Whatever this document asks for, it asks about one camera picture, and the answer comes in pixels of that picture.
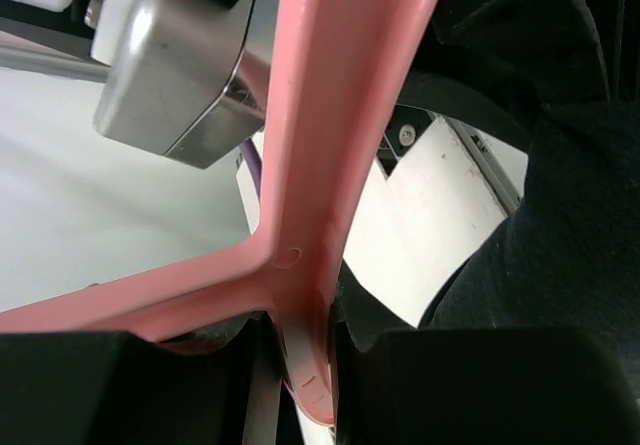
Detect pink hanger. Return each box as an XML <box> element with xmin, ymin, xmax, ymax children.
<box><xmin>1</xmin><ymin>0</ymin><xmax>438</xmax><ymax>425</ymax></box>

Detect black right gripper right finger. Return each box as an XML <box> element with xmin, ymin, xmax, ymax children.
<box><xmin>327</xmin><ymin>264</ymin><xmax>640</xmax><ymax>445</ymax></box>

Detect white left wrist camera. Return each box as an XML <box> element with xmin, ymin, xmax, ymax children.
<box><xmin>91</xmin><ymin>0</ymin><xmax>263</xmax><ymax>169</ymax></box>

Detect black trousers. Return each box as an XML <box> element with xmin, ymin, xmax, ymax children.
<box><xmin>394</xmin><ymin>0</ymin><xmax>640</xmax><ymax>336</ymax></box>

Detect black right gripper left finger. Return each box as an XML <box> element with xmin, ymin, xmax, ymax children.
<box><xmin>1</xmin><ymin>314</ymin><xmax>280</xmax><ymax>444</ymax></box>

